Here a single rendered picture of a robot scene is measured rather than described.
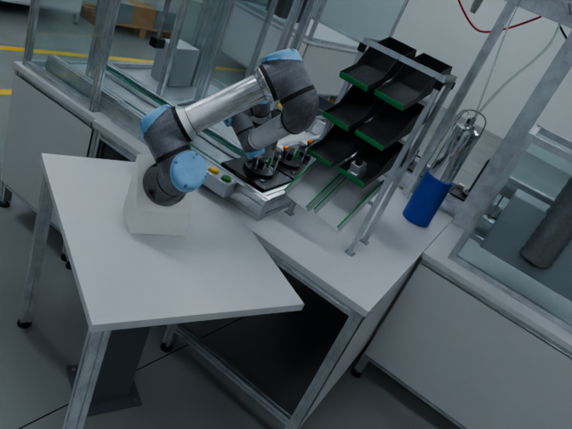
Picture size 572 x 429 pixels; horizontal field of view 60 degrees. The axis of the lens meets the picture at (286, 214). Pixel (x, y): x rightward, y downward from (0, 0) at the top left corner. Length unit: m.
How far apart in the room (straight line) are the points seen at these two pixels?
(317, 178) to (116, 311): 1.02
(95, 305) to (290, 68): 0.86
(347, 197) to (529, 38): 10.71
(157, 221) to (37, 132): 1.27
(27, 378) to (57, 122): 1.19
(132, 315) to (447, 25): 12.11
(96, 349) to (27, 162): 1.66
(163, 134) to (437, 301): 1.60
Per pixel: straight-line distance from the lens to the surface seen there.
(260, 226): 2.03
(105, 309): 1.45
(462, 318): 2.59
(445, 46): 13.01
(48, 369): 2.43
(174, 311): 1.49
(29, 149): 2.95
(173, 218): 1.74
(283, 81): 1.53
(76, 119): 2.61
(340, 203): 2.03
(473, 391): 2.76
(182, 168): 1.52
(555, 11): 2.87
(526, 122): 2.92
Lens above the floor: 1.84
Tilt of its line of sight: 26 degrees down
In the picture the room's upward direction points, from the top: 24 degrees clockwise
